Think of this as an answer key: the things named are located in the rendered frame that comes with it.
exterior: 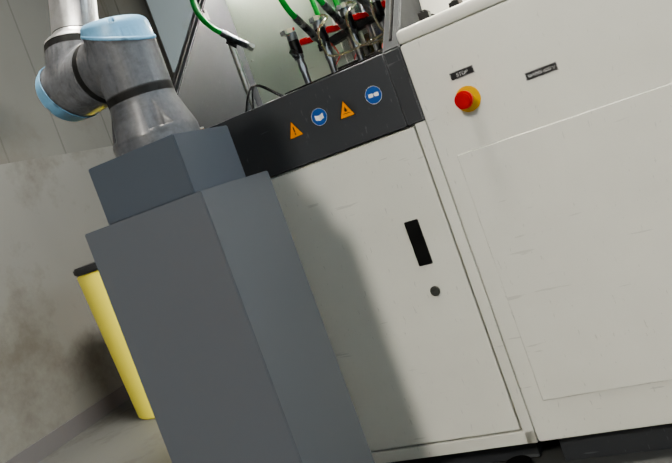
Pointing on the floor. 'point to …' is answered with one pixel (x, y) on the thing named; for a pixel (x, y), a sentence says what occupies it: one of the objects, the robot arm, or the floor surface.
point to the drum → (101, 307)
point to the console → (564, 183)
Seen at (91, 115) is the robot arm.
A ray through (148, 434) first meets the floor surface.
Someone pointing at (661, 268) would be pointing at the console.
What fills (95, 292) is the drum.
